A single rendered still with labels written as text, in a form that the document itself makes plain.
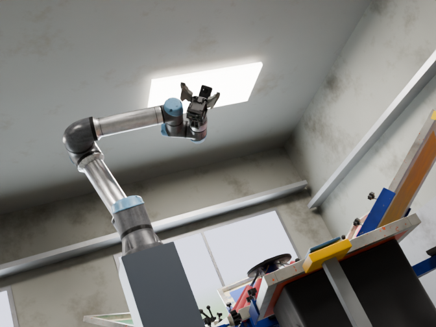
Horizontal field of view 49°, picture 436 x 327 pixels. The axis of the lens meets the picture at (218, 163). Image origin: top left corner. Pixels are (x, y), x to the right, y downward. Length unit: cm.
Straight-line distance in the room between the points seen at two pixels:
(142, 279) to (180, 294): 13
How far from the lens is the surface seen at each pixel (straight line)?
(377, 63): 542
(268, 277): 163
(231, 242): 623
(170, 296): 155
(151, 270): 157
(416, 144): 271
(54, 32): 403
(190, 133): 201
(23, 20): 391
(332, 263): 147
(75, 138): 191
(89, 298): 582
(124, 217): 168
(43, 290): 588
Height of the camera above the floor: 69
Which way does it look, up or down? 25 degrees up
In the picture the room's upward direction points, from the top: 24 degrees counter-clockwise
